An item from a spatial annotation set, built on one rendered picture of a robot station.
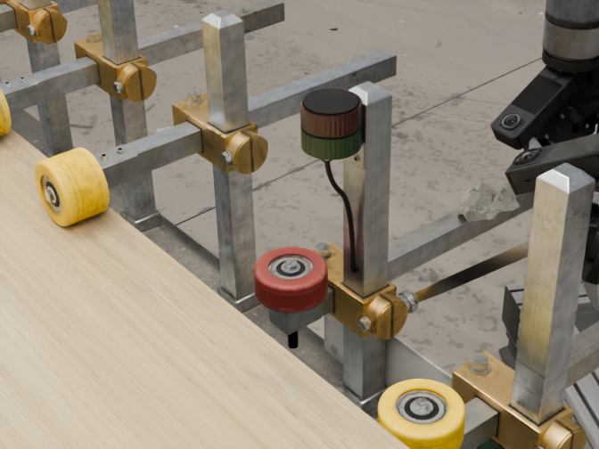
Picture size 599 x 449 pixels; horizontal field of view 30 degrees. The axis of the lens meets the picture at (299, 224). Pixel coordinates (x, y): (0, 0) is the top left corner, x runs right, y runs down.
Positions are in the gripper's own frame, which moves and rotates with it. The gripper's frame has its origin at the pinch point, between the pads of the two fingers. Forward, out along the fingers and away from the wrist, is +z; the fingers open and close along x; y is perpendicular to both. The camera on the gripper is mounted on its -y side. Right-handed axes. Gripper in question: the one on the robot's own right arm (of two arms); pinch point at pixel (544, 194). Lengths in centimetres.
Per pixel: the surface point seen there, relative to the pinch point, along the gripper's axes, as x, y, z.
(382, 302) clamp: -7.7, -35.6, -4.2
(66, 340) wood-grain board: 5, -67, -7
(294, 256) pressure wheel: 1.4, -40.5, -7.7
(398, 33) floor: 187, 150, 82
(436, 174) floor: 110, 93, 83
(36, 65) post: 70, -37, -5
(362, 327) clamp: -7.1, -38.0, -1.7
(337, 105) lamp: -5.2, -39.9, -28.6
